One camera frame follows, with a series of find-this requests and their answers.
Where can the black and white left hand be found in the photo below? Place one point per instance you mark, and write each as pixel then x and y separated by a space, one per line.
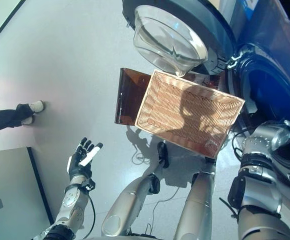
pixel 81 160

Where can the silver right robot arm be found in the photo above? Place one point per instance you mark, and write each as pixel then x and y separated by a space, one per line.
pixel 260 175

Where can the grey front-load washing machine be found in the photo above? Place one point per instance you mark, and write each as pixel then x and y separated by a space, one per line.
pixel 272 62

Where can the silver left robot leg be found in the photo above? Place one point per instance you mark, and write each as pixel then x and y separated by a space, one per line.
pixel 130 200

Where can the silver robot leg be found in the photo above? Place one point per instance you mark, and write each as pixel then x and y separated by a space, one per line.
pixel 130 200
pixel 197 202

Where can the grey cabinet with black edge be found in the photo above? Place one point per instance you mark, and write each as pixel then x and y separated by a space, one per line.
pixel 12 195

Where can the brown translucent stool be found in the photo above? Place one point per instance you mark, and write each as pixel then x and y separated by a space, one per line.
pixel 130 95

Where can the wicker laundry basket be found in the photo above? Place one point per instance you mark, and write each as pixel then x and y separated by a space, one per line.
pixel 190 112

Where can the silver right robot leg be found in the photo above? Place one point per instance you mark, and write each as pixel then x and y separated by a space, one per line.
pixel 197 202

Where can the round glass washer door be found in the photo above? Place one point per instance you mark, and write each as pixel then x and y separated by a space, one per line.
pixel 210 30

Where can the blue and white sticker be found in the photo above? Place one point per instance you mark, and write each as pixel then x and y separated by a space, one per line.
pixel 248 6

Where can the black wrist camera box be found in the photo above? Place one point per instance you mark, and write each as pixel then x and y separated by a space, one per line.
pixel 90 184

